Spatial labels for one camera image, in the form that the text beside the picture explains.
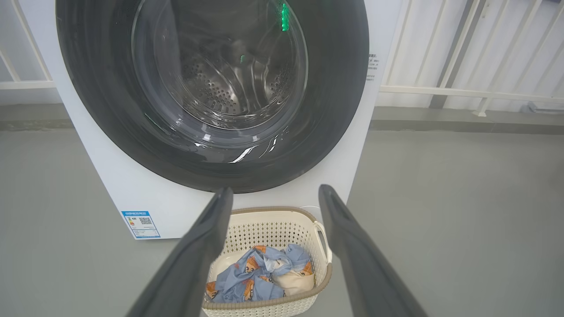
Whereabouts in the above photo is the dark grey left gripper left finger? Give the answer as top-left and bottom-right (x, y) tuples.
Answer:
(126, 187), (234, 317)

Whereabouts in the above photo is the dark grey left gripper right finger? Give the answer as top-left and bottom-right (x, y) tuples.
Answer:
(318, 184), (428, 317)

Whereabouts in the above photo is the blue cartoon print garment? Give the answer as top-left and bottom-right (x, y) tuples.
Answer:
(206, 244), (314, 303)

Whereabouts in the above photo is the cream fabric garment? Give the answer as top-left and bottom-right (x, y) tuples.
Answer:
(273, 269), (315, 295)

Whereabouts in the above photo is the round dark glass washer door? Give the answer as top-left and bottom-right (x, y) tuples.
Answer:
(56, 0), (369, 193)

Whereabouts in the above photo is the cream perforated laundry basket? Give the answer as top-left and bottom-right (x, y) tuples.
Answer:
(202, 207), (333, 317)

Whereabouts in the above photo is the white front-load washing machine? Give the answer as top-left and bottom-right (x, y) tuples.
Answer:
(18, 0), (404, 240)

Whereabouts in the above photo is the blue energy label sticker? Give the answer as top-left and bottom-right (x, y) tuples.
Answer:
(121, 211), (161, 240)

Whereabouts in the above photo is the white metal railing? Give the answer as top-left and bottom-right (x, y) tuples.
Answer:
(379, 0), (564, 117)
(0, 0), (56, 91)

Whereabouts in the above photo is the grey floor bracket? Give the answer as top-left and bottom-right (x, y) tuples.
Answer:
(521, 102), (564, 114)

